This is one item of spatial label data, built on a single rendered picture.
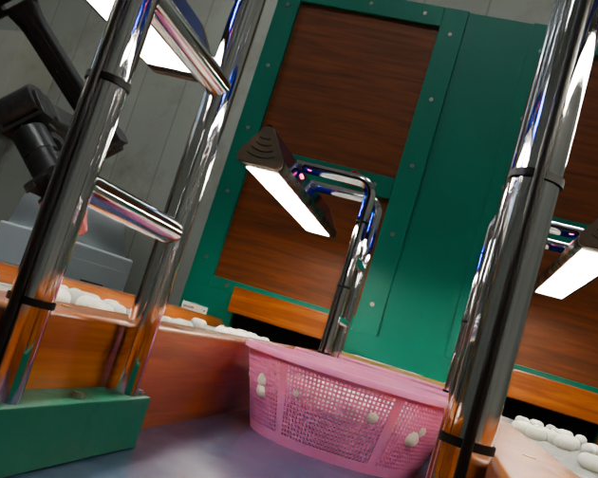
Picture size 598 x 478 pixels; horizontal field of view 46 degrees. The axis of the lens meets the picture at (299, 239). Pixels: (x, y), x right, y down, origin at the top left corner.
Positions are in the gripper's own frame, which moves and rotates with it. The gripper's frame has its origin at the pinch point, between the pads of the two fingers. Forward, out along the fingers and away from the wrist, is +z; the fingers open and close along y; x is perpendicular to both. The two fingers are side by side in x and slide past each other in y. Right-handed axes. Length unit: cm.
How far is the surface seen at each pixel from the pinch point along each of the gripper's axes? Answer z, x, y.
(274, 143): 2.2, -32.8, 9.8
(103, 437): 40, -13, -53
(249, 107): -45, -31, 88
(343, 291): 25.7, -27.8, 31.7
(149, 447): 41, -12, -45
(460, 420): 50, -34, -65
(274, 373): 39, -20, -24
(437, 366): 46, -35, 88
